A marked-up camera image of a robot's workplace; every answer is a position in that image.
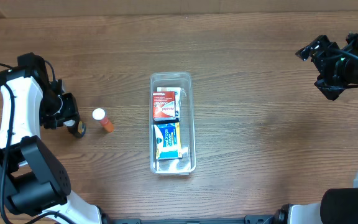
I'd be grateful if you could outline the red orange lozenge box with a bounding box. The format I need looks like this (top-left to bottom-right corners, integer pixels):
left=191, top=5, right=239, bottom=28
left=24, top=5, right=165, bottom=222
left=152, top=91, right=176, bottom=121

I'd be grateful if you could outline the white blue Hansaplast box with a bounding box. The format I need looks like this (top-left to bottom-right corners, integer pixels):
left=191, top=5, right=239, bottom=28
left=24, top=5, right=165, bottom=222
left=157, top=87, right=181, bottom=121

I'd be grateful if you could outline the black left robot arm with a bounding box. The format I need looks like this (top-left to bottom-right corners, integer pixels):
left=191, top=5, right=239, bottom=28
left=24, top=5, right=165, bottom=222
left=0, top=53, right=111, bottom=223

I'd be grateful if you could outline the orange tube white cap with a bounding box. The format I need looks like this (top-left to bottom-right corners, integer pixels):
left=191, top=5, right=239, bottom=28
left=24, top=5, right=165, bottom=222
left=92, top=108, right=114, bottom=133

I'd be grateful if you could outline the brown bottle white cap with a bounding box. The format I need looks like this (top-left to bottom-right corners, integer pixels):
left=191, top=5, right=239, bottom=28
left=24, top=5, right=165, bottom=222
left=64, top=120, right=86, bottom=138

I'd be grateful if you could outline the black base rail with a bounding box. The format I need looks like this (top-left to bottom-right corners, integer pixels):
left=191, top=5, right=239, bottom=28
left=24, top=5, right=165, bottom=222
left=108, top=215, right=273, bottom=224

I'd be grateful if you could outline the blue yellow VapoDrops box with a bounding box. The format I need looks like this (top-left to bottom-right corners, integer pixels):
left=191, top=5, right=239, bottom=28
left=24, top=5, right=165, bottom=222
left=154, top=123, right=182, bottom=160

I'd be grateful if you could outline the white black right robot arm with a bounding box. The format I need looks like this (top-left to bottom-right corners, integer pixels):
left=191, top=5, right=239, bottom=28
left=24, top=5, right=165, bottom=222
left=268, top=32, right=358, bottom=224

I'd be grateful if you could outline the clear plastic container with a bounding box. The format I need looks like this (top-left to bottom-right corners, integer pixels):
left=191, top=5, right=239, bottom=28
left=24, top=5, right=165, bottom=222
left=149, top=72, right=196, bottom=175

